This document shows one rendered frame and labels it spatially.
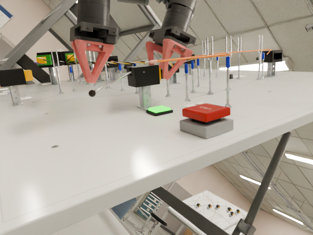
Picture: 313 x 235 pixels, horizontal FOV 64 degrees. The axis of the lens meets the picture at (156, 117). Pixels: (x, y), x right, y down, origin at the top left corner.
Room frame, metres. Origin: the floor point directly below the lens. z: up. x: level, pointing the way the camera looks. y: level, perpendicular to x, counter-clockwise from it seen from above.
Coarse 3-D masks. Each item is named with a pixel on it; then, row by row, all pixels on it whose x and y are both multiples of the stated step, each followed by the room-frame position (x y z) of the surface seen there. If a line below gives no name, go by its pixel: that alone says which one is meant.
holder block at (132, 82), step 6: (132, 66) 0.50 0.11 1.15; (138, 66) 0.49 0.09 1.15; (144, 66) 0.47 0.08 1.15; (150, 66) 0.48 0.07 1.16; (156, 66) 0.48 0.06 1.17; (132, 72) 0.48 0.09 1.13; (138, 72) 0.47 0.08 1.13; (150, 72) 0.48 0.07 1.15; (156, 72) 0.49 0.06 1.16; (132, 78) 0.49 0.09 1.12; (138, 78) 0.48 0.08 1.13; (144, 78) 0.48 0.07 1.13; (150, 78) 0.49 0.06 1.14; (156, 78) 0.49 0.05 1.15; (132, 84) 0.50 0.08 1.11; (138, 84) 0.48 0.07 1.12; (144, 84) 0.49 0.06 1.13; (150, 84) 0.49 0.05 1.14
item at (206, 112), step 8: (200, 104) 0.36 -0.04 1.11; (208, 104) 0.36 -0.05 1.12; (184, 112) 0.35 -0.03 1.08; (192, 112) 0.33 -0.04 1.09; (200, 112) 0.32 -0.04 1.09; (208, 112) 0.32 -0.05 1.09; (216, 112) 0.32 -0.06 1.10; (224, 112) 0.33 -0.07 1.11; (192, 120) 0.35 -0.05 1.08; (200, 120) 0.32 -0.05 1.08; (208, 120) 0.32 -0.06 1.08; (216, 120) 0.34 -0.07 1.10
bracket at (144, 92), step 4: (140, 88) 0.51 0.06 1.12; (144, 88) 0.50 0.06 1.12; (148, 88) 0.50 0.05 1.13; (140, 92) 0.51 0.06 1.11; (144, 92) 0.51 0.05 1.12; (148, 92) 0.51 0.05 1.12; (140, 96) 0.52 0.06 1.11; (144, 96) 0.51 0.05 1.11; (148, 96) 0.51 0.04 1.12; (140, 100) 0.52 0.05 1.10; (144, 100) 0.51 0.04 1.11; (148, 100) 0.52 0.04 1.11; (140, 104) 0.53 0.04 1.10; (144, 104) 0.52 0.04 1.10; (148, 104) 0.52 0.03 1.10; (144, 108) 0.51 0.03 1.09
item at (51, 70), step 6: (42, 54) 1.05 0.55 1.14; (48, 54) 1.04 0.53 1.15; (54, 54) 1.06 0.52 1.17; (60, 54) 1.11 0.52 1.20; (54, 60) 1.06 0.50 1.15; (60, 60) 1.12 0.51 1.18; (42, 66) 1.07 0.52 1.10; (48, 66) 1.06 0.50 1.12; (54, 72) 1.12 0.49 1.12; (54, 78) 1.12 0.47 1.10; (54, 84) 1.13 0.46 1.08
